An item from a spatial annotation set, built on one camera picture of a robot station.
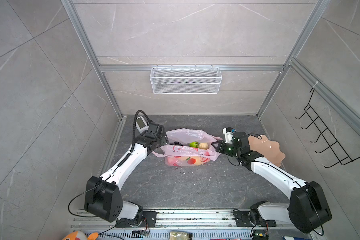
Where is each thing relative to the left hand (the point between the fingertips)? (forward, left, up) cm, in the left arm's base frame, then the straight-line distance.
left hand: (161, 136), depth 85 cm
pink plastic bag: (-11, -13, -4) cm, 18 cm away
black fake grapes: (+4, -9, -14) cm, 17 cm away
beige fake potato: (0, -26, -12) cm, 28 cm away
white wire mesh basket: (+38, -16, +12) cm, 43 cm away
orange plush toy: (-44, +35, -12) cm, 58 cm away
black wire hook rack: (-25, -75, +16) cm, 81 cm away
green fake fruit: (+1, -20, -12) cm, 23 cm away
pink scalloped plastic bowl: (-3, -71, -15) cm, 72 cm away
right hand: (-4, -29, -2) cm, 29 cm away
